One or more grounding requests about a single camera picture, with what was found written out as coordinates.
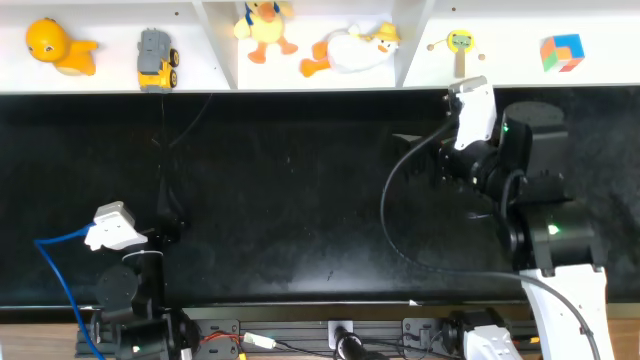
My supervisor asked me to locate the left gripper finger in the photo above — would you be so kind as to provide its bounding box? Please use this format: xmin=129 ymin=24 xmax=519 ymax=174
xmin=147 ymin=187 xmax=189 ymax=246

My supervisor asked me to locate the grey and yellow toy truck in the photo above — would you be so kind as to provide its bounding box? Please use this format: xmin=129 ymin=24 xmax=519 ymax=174
xmin=135 ymin=27 xmax=181 ymax=94

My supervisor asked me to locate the yellow rattle drum toy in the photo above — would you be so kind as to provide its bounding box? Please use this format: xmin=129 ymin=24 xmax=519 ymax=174
xmin=425 ymin=29 xmax=488 ymax=80

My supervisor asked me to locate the many-coloured puzzle cube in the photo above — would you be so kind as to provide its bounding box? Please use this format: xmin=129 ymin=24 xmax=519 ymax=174
xmin=539 ymin=32 xmax=587 ymax=74

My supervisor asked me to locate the white shelf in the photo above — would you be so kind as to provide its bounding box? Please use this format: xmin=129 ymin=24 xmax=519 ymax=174
xmin=0 ymin=0 xmax=640 ymax=96

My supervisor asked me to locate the orange rubber duck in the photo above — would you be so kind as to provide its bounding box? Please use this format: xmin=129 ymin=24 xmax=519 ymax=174
xmin=24 ymin=17 xmax=100 ymax=78

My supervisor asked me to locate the yellow plush duck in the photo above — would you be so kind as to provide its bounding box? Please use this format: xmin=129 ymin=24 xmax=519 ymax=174
xmin=232 ymin=0 xmax=300 ymax=65

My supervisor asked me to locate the white plush goose yellow hat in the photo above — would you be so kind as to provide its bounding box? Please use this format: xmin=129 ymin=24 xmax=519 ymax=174
xmin=298 ymin=21 xmax=402 ymax=79

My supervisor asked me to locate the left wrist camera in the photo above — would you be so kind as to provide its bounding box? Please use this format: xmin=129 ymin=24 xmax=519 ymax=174
xmin=83 ymin=200 xmax=150 ymax=253

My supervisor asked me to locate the blue cable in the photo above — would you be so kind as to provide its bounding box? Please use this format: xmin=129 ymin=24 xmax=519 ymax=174
xmin=33 ymin=222 xmax=108 ymax=360

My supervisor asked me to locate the mounting rail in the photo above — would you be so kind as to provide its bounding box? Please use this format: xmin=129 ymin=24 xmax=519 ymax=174
xmin=74 ymin=312 xmax=541 ymax=360

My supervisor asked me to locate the black cable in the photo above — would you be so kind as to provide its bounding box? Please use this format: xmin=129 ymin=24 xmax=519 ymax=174
xmin=379 ymin=115 xmax=602 ymax=360

